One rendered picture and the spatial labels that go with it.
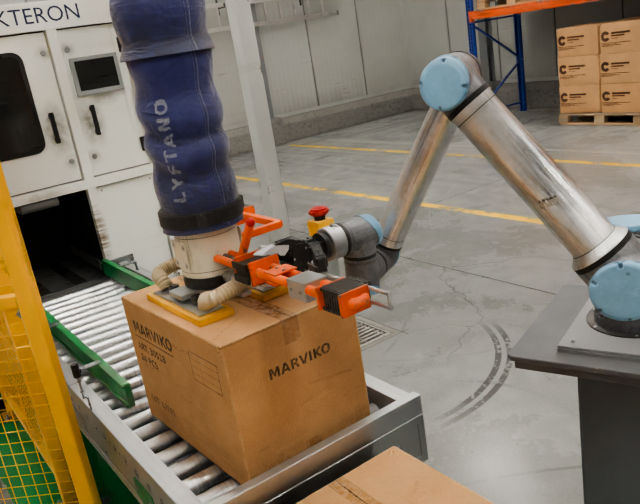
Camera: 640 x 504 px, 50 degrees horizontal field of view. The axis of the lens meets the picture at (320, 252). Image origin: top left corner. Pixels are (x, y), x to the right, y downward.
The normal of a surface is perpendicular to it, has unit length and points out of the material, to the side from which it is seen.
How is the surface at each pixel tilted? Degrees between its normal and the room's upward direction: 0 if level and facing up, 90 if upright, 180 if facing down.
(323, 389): 90
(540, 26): 90
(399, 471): 0
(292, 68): 90
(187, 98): 77
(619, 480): 90
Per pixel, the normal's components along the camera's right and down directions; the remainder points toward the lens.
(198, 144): 0.28, -0.14
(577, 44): -0.81, 0.30
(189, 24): 0.76, 0.25
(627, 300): -0.36, 0.41
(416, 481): -0.15, -0.94
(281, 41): 0.57, 0.15
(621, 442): -0.56, 0.33
